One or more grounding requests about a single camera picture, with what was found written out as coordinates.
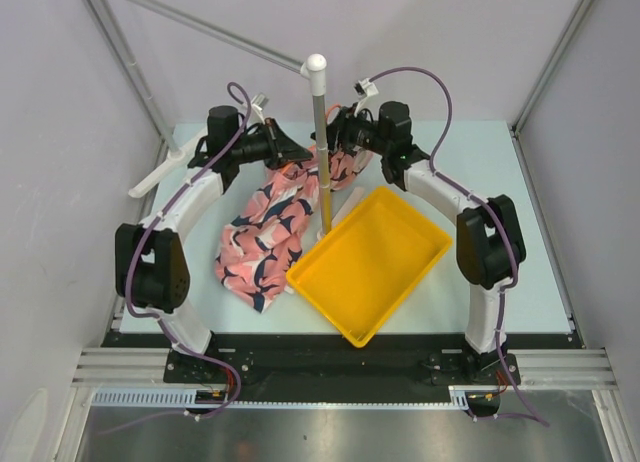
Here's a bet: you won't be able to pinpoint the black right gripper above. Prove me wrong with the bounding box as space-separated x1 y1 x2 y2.
310 104 389 157

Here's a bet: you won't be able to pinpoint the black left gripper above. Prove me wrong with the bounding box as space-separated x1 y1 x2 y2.
231 118 313 172

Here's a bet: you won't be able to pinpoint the pink shark-print shorts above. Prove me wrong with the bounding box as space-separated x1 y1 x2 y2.
213 144 372 314

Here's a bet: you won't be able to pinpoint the orange plastic hanger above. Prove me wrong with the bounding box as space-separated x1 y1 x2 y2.
279 103 342 174

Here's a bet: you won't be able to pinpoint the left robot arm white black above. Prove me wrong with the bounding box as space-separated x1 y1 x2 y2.
115 105 312 382

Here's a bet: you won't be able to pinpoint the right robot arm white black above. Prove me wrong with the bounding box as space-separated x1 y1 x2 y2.
327 101 526 383

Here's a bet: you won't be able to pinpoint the grey clothes rack with white joints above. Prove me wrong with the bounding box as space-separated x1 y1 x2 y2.
91 0 364 243

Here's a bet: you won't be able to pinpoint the yellow plastic tray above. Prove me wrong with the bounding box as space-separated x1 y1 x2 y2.
286 187 453 349

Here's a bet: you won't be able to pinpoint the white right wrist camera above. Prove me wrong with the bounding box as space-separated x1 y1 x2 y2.
354 78 379 115

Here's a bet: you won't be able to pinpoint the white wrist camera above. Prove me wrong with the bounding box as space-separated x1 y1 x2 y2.
354 78 379 115
247 92 269 127

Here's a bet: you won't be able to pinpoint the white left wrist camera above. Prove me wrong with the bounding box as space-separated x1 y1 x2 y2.
247 92 269 127

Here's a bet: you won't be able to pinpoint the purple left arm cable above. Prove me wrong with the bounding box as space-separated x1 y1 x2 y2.
97 81 251 436

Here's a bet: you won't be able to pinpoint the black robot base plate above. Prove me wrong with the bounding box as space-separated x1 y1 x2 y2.
100 332 584 386

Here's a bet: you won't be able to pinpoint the white slotted cable duct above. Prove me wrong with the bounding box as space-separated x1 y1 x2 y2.
90 386 497 411

